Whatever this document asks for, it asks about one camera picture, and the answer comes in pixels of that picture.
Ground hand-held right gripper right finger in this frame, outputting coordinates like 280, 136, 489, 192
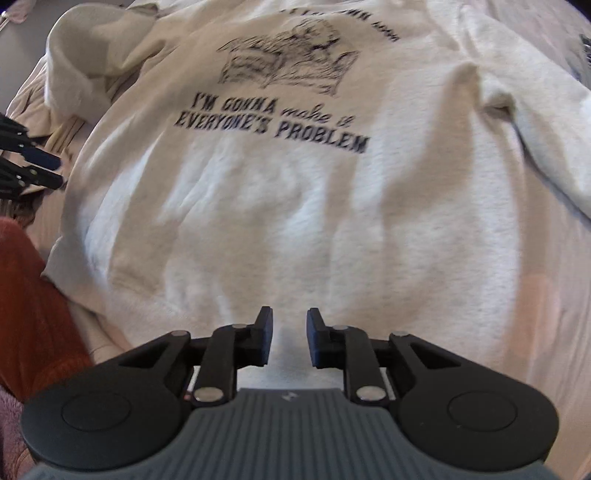
306, 308, 462, 408

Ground person's pink fleece garment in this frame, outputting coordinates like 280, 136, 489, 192
0, 385, 43, 480

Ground polka-dot bed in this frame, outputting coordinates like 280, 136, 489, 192
462, 0, 591, 480

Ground light grey printed sweatshirt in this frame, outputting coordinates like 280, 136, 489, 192
41, 0, 591, 416

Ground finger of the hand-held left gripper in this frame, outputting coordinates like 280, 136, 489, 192
0, 159, 65, 200
0, 113, 62, 170

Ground person's red garment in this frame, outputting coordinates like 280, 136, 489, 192
0, 217, 93, 403

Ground cream garment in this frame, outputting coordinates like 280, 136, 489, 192
0, 51, 134, 356

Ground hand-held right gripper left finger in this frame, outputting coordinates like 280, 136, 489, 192
117, 306, 275, 408

